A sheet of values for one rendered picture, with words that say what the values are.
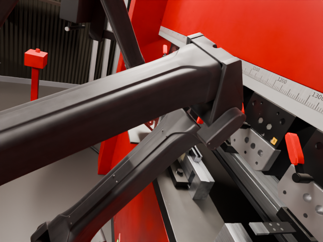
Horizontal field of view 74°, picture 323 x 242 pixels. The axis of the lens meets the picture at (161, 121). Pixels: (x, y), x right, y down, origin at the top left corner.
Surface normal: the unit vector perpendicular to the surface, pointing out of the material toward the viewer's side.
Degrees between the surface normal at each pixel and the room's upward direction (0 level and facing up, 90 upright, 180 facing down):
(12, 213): 0
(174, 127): 61
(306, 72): 90
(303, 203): 90
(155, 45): 90
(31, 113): 29
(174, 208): 0
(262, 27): 90
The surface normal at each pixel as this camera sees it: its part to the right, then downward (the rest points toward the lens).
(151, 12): 0.24, 0.48
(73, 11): 0.04, 0.44
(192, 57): -0.01, -0.66
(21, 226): 0.29, -0.87
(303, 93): -0.93, -0.15
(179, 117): -0.48, -0.34
